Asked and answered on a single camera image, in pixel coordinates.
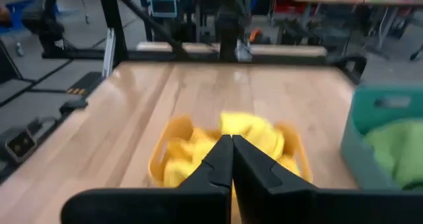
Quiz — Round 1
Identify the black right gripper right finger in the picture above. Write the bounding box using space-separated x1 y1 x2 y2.
232 134 423 224

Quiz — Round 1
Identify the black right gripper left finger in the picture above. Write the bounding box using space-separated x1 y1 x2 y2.
60 134 235 224

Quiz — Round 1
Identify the orange plastic basket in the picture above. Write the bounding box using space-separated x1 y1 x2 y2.
147 114 314 224

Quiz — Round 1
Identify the teal plastic basket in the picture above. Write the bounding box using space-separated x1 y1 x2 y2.
340 85 423 191

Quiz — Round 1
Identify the black table clamp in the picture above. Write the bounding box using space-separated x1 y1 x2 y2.
59 98 89 115

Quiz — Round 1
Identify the black mat with orange stripes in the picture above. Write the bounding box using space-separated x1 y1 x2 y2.
65 71 104 96

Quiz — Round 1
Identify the silver aluminium bar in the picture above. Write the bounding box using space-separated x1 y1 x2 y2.
102 27 116 79

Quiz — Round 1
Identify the small blue-framed monitor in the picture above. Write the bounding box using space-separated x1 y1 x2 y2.
147 0 179 19

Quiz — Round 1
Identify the orange vacuum with black hose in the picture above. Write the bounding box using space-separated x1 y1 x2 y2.
248 28 265 45

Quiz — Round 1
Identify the black aluminium table frame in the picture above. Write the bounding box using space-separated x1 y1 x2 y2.
0 0 367 185

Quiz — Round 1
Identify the black square camera box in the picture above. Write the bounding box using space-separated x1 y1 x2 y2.
5 127 38 162

